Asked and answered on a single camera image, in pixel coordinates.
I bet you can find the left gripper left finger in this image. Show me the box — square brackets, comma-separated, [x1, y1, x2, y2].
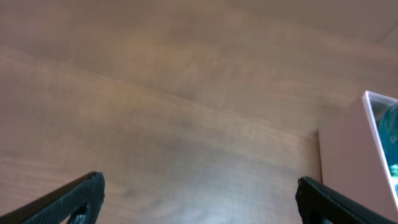
[1, 172, 105, 224]

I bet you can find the blue mouthwash bottle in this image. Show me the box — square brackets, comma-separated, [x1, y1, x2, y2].
[378, 104, 397, 185]

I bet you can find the white cardboard box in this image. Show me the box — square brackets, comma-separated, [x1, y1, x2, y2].
[318, 91, 397, 222]

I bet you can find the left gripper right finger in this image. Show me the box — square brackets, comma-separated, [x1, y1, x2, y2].
[295, 176, 395, 224]

